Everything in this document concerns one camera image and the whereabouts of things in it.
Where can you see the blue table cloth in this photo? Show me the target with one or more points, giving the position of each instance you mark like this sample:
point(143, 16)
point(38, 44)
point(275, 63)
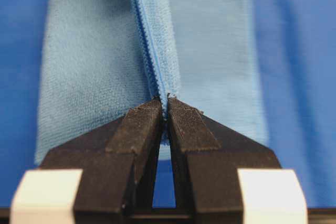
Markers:
point(295, 50)

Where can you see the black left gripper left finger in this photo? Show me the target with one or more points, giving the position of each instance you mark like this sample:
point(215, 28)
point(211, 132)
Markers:
point(92, 178)

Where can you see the light blue towel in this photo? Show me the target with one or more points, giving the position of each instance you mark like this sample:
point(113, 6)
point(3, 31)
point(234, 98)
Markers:
point(102, 57)

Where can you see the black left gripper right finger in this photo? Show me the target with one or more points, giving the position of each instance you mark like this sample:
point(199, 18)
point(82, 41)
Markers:
point(222, 176)

